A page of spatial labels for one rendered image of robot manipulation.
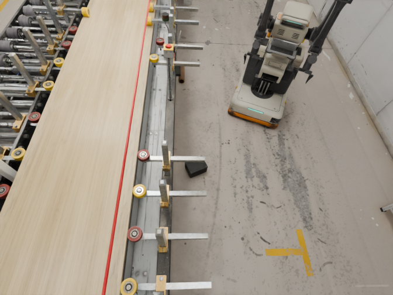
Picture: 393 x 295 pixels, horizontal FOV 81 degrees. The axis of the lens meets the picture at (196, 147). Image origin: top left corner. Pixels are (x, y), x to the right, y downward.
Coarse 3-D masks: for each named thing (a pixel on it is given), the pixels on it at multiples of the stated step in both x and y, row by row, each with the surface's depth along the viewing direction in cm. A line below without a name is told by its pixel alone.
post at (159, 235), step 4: (156, 228) 105; (160, 228) 105; (156, 232) 104; (160, 232) 104; (156, 236) 105; (160, 236) 105; (164, 236) 117; (160, 240) 113; (164, 240) 117; (160, 244) 123; (164, 244) 123
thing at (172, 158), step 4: (152, 156) 156; (156, 156) 157; (160, 156) 157; (172, 156) 157; (176, 156) 158; (180, 156) 158; (184, 156) 158; (188, 156) 158; (192, 156) 159; (196, 156) 159; (200, 156) 159; (204, 156) 159; (148, 160) 156; (152, 160) 156; (156, 160) 156; (160, 160) 156; (172, 160) 157; (176, 160) 157; (180, 160) 157; (184, 160) 157; (188, 160) 158; (192, 160) 158; (196, 160) 158; (200, 160) 158; (204, 160) 158
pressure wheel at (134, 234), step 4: (132, 228) 126; (136, 228) 126; (128, 232) 125; (132, 232) 126; (136, 232) 126; (140, 232) 126; (128, 236) 124; (132, 236) 124; (136, 236) 124; (140, 236) 125; (132, 240) 123; (136, 240) 123
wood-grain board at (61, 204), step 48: (96, 0) 248; (144, 0) 254; (96, 48) 206; (144, 48) 210; (96, 96) 176; (144, 96) 181; (48, 144) 151; (96, 144) 154; (48, 192) 134; (96, 192) 136; (0, 240) 120; (48, 240) 121; (96, 240) 123; (0, 288) 109; (48, 288) 110; (96, 288) 111
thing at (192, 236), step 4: (144, 236) 133; (148, 236) 133; (152, 236) 133; (168, 236) 134; (172, 236) 134; (176, 236) 134; (180, 236) 134; (184, 236) 134; (188, 236) 134; (192, 236) 134; (196, 236) 135; (200, 236) 135; (204, 236) 135; (140, 240) 133
